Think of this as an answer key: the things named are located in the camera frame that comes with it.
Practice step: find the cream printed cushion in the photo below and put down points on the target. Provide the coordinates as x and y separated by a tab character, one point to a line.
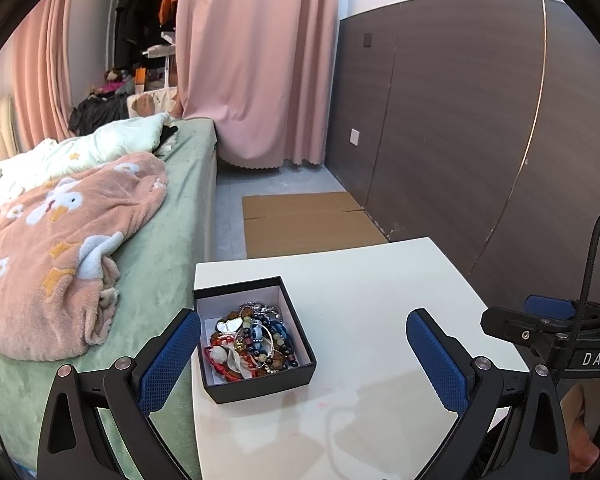
152	101

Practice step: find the silver hoop bangle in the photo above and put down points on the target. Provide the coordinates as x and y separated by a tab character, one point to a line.
269	329

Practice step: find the stuffed toys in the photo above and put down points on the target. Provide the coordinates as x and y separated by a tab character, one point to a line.
112	77

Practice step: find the narrow pink curtain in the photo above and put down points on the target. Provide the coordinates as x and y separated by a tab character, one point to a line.
40	70

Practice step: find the dark wall switch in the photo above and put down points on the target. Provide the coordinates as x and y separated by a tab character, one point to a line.
367	40

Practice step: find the dark hanging clothes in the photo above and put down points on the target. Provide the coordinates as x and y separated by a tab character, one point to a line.
135	5

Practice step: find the person's right hand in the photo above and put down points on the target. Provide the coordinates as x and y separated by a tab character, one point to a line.
580	425

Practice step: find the white clothes rack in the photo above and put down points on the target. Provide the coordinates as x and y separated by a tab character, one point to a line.
166	55

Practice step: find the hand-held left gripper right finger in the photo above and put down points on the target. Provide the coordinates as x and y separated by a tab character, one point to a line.
435	355

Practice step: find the pale green quilt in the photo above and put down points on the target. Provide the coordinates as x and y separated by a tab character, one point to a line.
120	135

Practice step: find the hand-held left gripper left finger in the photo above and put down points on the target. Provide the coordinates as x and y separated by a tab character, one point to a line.
170	360

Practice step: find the white wall socket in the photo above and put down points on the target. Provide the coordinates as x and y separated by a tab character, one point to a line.
354	136

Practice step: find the brown cardboard sheet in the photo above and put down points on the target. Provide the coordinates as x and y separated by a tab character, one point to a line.
310	225

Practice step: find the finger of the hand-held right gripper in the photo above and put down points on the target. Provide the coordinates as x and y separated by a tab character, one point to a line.
550	306

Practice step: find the pink fleece blanket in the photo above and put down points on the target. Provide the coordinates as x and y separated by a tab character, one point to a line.
55	260

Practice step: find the pile of black clothes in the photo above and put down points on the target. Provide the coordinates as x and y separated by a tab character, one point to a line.
97	112

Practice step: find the wide pink curtain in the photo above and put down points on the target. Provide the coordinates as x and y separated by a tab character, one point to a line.
255	60

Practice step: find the bed with green sheet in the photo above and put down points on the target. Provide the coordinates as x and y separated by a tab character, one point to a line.
180	240

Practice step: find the black jewelry box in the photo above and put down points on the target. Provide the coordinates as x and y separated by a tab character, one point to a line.
260	385

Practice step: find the black garment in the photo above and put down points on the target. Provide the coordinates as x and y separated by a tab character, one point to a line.
167	136

